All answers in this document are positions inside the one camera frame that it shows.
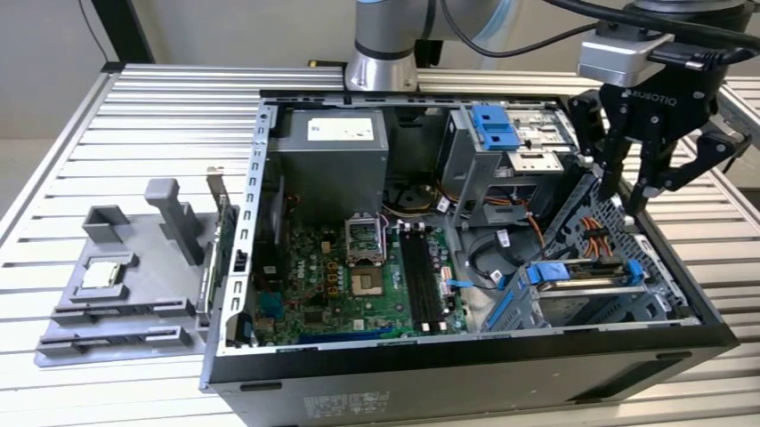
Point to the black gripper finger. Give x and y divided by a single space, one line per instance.
612 164
713 149

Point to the hard disk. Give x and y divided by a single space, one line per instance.
550 272

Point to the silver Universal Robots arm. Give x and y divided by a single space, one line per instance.
380 58

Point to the grey metal disk bay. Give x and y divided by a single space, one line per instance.
594 290

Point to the blue plastic drive latch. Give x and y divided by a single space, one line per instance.
493 129

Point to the grey metal drive cage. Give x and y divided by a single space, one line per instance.
464 178

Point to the round black speaker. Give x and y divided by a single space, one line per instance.
419 195

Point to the black RAM slot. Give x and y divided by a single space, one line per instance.
425 276
417 276
409 276
433 276

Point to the metal locking lever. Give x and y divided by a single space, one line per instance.
388 242

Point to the grey power supply unit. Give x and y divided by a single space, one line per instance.
327 178

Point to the CPU socket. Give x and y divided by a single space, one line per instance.
367 282

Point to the green motherboard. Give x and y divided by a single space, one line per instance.
368 311

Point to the yellow tipped black plug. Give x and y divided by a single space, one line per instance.
325 63

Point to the black open PC case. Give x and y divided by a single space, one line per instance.
475 387

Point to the black case fan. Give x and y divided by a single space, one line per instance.
274 231

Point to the blue expansion slot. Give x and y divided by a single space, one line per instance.
345 336

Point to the green graphics card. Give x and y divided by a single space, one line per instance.
226 231

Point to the grey parts rack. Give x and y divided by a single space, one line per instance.
149 276

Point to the silver CPU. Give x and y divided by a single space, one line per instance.
102 276

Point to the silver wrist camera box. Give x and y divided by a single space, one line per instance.
618 62

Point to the black vertical post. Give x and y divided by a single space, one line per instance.
132 31

